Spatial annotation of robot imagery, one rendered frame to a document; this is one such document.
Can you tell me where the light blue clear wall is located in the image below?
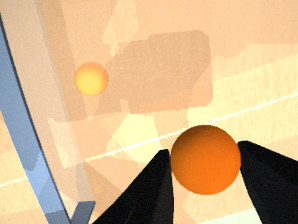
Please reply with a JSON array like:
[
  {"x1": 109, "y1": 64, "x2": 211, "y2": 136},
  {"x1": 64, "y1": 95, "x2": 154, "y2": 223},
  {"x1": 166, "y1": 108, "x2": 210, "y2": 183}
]
[{"x1": 0, "y1": 15, "x2": 72, "y2": 224}]

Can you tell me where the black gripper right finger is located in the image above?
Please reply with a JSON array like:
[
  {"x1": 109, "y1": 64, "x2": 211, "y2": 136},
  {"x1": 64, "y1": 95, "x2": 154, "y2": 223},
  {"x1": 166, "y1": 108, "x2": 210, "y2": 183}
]
[{"x1": 238, "y1": 140, "x2": 298, "y2": 224}]

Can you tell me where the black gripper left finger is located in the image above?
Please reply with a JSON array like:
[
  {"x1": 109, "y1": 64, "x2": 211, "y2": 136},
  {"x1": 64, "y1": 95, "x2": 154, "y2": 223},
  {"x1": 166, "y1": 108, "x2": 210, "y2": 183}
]
[{"x1": 92, "y1": 149, "x2": 174, "y2": 224}]

